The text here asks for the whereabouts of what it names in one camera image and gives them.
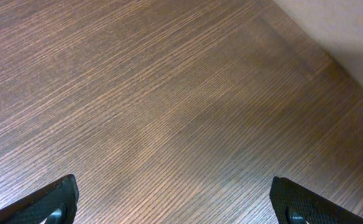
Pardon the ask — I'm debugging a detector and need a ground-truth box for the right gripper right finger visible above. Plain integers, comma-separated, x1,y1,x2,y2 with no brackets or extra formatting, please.
270,177,363,224

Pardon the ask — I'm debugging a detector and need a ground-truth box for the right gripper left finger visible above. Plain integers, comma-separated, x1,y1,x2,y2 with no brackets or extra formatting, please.
0,174,79,224

